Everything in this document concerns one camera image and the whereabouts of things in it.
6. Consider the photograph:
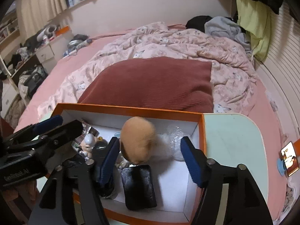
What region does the big-head doll figure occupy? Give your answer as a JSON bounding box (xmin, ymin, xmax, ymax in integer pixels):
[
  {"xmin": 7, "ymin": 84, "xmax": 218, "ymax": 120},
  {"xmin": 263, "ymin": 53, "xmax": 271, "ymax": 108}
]
[{"xmin": 79, "ymin": 133, "xmax": 103, "ymax": 165}]

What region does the black lace fabric bundle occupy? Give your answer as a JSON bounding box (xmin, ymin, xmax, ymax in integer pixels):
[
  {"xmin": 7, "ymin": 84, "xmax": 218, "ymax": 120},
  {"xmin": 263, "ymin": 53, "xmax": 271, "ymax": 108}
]
[{"xmin": 91, "ymin": 137, "xmax": 120, "ymax": 199}]

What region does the tan round plush toy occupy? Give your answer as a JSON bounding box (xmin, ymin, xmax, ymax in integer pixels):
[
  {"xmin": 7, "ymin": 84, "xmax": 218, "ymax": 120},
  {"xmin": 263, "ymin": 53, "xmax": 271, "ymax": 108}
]
[{"xmin": 120, "ymin": 116, "xmax": 156, "ymax": 165}]

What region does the orange cardboard box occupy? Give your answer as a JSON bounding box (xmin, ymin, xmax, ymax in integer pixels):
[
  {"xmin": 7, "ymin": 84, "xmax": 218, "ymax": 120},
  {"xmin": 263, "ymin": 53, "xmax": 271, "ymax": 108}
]
[{"xmin": 45, "ymin": 103, "xmax": 208, "ymax": 225}]

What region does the clear plastic bag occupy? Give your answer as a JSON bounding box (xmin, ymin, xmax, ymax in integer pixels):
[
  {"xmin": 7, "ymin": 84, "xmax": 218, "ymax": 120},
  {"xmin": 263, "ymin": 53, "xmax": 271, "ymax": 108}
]
[{"xmin": 165, "ymin": 125, "xmax": 191, "ymax": 161}]

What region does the white fur pompom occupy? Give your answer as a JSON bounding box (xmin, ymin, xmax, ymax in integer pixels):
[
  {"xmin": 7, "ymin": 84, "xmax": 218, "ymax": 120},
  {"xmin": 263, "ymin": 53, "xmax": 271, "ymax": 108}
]
[{"xmin": 150, "ymin": 134, "xmax": 174, "ymax": 161}]

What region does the blue phone stand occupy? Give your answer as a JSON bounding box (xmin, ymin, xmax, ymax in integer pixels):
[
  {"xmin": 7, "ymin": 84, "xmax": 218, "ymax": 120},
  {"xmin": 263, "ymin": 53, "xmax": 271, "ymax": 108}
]
[{"xmin": 277, "ymin": 158, "xmax": 287, "ymax": 176}]

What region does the smartphone on stand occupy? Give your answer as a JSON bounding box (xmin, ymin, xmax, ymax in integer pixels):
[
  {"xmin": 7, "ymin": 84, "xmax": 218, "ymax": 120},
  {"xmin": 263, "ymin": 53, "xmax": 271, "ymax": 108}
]
[{"xmin": 281, "ymin": 141, "xmax": 299, "ymax": 177}]

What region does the white drawer cabinet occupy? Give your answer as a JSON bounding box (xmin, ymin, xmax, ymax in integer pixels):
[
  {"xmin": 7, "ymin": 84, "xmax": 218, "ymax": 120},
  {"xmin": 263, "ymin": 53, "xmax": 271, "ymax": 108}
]
[{"xmin": 35, "ymin": 25, "xmax": 73, "ymax": 73}]

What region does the dark red pillow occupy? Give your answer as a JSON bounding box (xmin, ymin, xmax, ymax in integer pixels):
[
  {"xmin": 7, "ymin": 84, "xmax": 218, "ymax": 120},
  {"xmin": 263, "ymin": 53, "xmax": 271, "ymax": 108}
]
[{"xmin": 78, "ymin": 57, "xmax": 214, "ymax": 113}]

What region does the pink floral quilt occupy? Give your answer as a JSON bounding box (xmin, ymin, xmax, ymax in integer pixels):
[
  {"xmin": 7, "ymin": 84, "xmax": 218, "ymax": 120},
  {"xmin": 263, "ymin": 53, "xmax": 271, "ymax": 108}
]
[{"xmin": 37, "ymin": 22, "xmax": 258, "ymax": 118}]

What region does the black garment on bed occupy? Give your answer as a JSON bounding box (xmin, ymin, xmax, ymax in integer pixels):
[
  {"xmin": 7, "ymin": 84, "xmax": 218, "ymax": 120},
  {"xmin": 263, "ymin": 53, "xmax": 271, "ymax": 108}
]
[{"xmin": 186, "ymin": 15, "xmax": 212, "ymax": 33}]

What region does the grey clothes pile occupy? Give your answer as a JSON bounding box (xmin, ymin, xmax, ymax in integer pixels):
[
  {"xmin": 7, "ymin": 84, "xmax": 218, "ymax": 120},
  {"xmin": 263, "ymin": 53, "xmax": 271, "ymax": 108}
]
[{"xmin": 204, "ymin": 16, "xmax": 252, "ymax": 54}]

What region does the yellow-green hanging cloth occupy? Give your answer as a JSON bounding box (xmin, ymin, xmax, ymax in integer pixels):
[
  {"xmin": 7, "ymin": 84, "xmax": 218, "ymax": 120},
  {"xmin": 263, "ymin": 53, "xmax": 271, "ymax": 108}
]
[{"xmin": 236, "ymin": 0, "xmax": 271, "ymax": 61}]

